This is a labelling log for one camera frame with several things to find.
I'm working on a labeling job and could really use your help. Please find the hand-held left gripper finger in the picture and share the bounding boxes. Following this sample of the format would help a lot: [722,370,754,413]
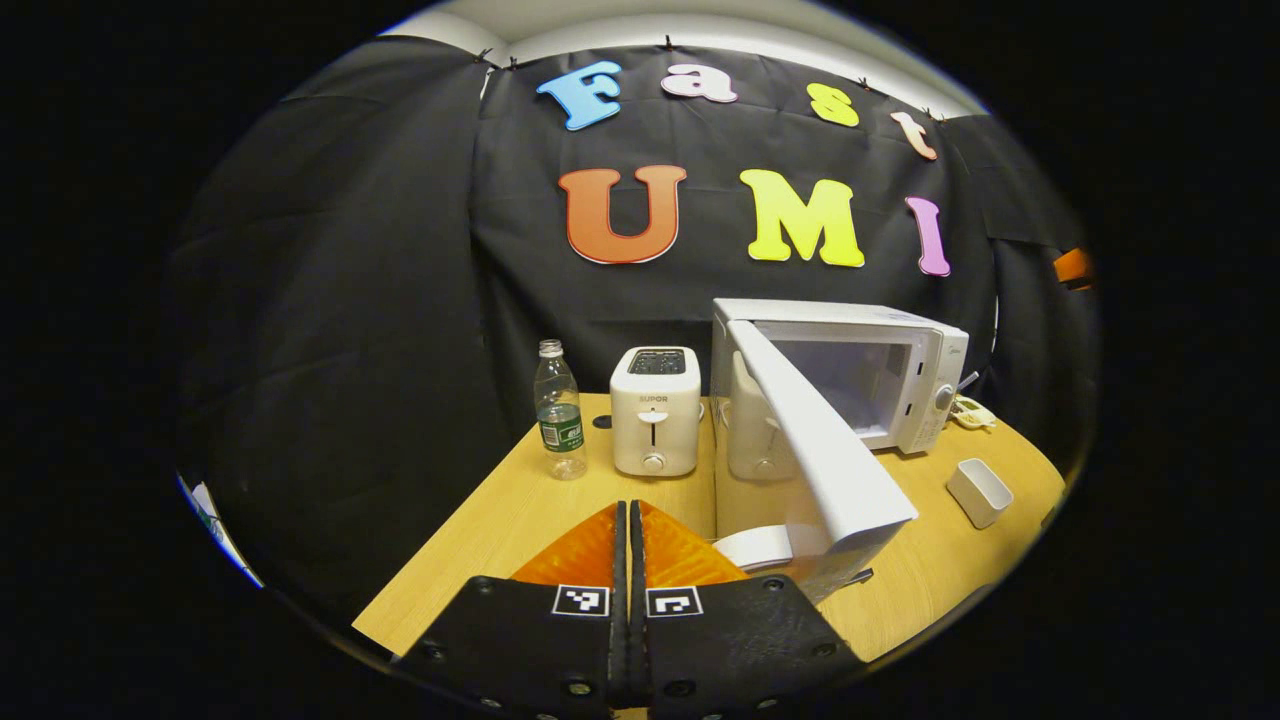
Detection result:
[395,500,631,720]
[628,500,866,719]

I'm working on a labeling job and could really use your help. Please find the white microwave oven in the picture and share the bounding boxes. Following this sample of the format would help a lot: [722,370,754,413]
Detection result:
[710,298,969,606]

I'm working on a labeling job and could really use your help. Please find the white toaster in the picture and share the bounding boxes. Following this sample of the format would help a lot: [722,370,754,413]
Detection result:
[610,346,703,478]

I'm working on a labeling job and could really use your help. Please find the clear plastic water bottle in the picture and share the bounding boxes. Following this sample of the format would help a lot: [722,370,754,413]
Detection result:
[534,339,588,481]

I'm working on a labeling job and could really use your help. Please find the white rectangular plastic tray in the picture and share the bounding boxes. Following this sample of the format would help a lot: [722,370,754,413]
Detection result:
[946,458,1014,529]

